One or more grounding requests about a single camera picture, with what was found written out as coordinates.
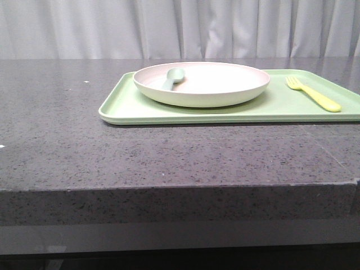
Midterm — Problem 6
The white round plate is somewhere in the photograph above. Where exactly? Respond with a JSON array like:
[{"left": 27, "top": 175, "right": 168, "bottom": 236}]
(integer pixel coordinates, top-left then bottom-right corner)
[{"left": 133, "top": 62, "right": 271, "bottom": 107}]

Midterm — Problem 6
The yellow plastic fork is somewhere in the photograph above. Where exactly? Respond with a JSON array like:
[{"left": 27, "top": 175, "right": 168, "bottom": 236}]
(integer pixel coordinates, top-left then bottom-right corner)
[{"left": 285, "top": 76, "right": 342, "bottom": 113}]

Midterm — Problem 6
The pale green plastic spoon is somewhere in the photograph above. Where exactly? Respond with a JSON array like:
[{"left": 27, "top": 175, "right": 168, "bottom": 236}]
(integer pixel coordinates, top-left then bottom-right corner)
[{"left": 161, "top": 68, "right": 185, "bottom": 91}]

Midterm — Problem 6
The light green rectangular tray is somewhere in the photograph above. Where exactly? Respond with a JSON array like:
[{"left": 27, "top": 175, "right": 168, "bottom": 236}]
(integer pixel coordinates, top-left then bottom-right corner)
[{"left": 98, "top": 69, "right": 359, "bottom": 125}]

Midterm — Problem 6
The white pleated curtain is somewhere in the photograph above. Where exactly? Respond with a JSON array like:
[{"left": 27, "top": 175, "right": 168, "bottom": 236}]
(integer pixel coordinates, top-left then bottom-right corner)
[{"left": 1, "top": 1, "right": 359, "bottom": 60}]

